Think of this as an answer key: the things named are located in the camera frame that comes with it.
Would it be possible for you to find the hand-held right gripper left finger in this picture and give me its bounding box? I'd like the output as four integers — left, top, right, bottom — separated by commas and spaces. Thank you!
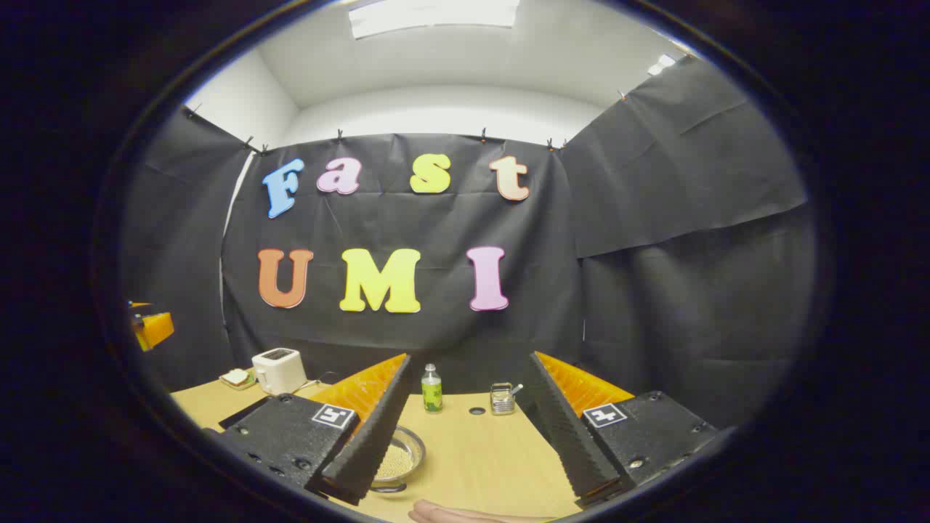
203, 353, 413, 507

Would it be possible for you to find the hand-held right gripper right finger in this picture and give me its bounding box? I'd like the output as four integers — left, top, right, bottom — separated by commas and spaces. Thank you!
525, 352, 720, 509

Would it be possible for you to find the pile of yellow soybeans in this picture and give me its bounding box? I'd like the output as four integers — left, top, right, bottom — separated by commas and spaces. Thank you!
374, 442, 413, 482

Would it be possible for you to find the stainless steel pot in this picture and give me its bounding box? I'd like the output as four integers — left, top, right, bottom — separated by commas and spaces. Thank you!
369, 425, 426, 495

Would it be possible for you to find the green drink bottle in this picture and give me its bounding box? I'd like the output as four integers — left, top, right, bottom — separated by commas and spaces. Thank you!
421, 363, 443, 413

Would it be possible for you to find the white toaster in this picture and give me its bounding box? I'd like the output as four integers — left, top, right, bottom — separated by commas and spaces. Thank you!
251, 348, 307, 396

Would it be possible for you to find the black backdrop cloth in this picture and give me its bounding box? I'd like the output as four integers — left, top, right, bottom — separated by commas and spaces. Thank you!
120, 57, 818, 429

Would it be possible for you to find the large ceiling light panel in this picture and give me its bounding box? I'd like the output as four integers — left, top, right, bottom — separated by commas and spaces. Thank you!
349, 0, 521, 39

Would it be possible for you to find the metal wire utensil holder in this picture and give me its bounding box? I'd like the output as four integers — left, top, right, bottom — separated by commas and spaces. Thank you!
490, 382, 524, 415

